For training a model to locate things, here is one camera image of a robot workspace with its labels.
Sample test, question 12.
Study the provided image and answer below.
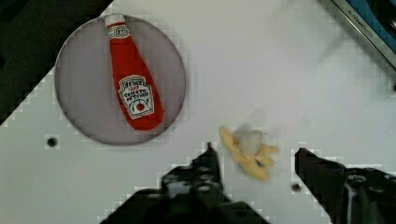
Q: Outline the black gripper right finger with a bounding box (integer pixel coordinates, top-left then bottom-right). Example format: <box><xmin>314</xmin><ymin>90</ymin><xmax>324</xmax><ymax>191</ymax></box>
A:
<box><xmin>294</xmin><ymin>148</ymin><xmax>396</xmax><ymax>224</ymax></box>

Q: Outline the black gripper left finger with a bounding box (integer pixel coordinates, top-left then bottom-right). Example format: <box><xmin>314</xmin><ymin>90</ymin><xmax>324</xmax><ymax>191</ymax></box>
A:
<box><xmin>100</xmin><ymin>144</ymin><xmax>270</xmax><ymax>224</ymax></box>

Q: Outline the plush peeled banana toy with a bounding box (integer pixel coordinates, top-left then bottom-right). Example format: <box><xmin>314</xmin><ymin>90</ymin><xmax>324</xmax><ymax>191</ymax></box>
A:
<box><xmin>219</xmin><ymin>127</ymin><xmax>279</xmax><ymax>181</ymax></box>

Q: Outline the silver toaster oven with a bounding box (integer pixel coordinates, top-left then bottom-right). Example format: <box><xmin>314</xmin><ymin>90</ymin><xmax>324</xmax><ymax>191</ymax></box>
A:
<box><xmin>316</xmin><ymin>0</ymin><xmax>396</xmax><ymax>70</ymax></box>

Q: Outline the plush red ketchup bottle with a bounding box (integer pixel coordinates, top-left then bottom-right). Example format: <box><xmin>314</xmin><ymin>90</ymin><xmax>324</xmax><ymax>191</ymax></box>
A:
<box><xmin>105</xmin><ymin>14</ymin><xmax>164</xmax><ymax>131</ymax></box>

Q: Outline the round grey plate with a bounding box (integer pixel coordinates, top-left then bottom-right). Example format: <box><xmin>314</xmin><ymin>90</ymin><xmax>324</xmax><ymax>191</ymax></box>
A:
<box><xmin>54</xmin><ymin>16</ymin><xmax>187</xmax><ymax>146</ymax></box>

